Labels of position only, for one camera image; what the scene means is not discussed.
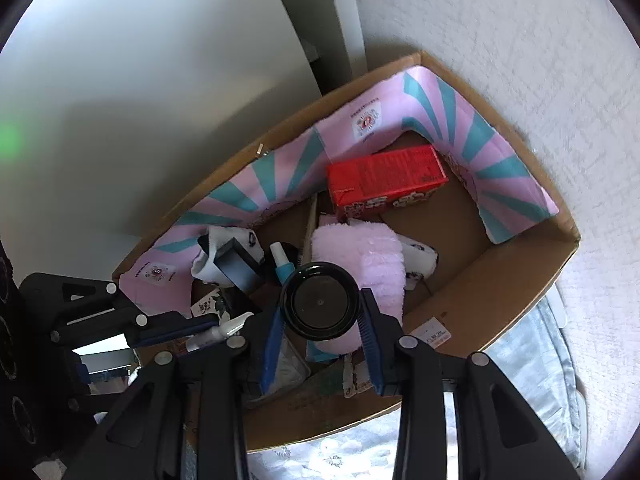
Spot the pink fluffy cloth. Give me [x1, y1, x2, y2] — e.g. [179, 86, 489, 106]
[307, 221, 407, 357]

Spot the grey door frame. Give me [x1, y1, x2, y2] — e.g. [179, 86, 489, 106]
[262, 0, 367, 102]

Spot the black round jar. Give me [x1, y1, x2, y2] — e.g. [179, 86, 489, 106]
[279, 262, 362, 341]

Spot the white patterned cup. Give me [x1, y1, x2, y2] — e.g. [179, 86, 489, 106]
[400, 240, 440, 291]

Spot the pale floral blanket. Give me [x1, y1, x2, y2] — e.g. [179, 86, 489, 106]
[182, 295, 584, 480]

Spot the blue white small bottle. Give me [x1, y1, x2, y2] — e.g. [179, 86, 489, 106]
[270, 241, 296, 286]

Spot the white tube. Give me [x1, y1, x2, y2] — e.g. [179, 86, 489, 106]
[186, 311, 256, 354]

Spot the brown cardboard box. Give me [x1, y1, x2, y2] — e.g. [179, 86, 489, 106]
[111, 50, 581, 454]

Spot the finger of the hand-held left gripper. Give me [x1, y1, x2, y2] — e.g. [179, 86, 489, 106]
[21, 272, 124, 314]
[50, 309, 222, 350]

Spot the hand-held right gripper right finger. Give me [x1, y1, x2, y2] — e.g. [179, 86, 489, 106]
[359, 287, 581, 480]

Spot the white floral printed packet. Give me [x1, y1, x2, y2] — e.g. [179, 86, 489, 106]
[191, 287, 236, 321]

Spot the small black box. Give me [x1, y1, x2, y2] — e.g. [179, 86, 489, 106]
[214, 238, 261, 292]

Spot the pink teal striped liner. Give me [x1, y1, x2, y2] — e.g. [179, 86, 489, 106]
[120, 65, 559, 321]

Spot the red carton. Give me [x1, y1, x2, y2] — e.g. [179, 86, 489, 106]
[326, 144, 449, 224]

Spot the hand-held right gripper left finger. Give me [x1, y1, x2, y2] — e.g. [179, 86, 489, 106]
[35, 305, 290, 480]

